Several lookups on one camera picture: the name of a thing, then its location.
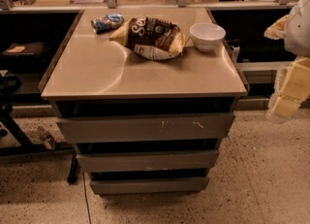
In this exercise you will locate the grey drawer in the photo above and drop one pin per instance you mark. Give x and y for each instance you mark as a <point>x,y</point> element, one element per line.
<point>173,127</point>
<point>147,161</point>
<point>149,185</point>

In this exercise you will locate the grey three-drawer cabinet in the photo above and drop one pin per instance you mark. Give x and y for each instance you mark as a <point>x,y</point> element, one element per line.
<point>92,76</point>

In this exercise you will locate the brown chip bag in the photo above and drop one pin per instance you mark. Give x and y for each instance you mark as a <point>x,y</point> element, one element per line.
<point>150,37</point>

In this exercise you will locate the grey middle drawer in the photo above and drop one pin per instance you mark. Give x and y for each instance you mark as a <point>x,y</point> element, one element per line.
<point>147,161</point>

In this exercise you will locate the white bowl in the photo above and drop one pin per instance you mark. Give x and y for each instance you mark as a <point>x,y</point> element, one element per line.
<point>206,36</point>

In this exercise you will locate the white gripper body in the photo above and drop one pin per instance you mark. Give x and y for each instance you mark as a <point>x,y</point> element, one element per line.
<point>298,29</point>

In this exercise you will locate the black stand leg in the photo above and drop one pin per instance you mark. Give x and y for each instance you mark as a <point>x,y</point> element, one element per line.
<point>73,172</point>

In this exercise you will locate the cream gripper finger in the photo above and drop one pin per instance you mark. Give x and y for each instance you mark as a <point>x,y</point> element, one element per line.
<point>277,30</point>

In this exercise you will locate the grey bottom drawer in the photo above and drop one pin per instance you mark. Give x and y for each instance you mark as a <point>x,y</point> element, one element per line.
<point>149,185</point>

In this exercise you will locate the blue crumpled snack bag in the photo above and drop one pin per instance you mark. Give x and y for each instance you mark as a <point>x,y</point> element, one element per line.
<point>107,22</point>

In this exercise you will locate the grey top drawer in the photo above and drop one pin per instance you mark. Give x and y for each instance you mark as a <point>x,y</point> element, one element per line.
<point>173,127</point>

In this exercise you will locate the plastic bottle on floor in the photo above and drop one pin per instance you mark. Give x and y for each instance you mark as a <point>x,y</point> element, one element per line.
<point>46,138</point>

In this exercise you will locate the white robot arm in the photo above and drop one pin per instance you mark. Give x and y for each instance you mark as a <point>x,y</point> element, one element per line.
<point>297,31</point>

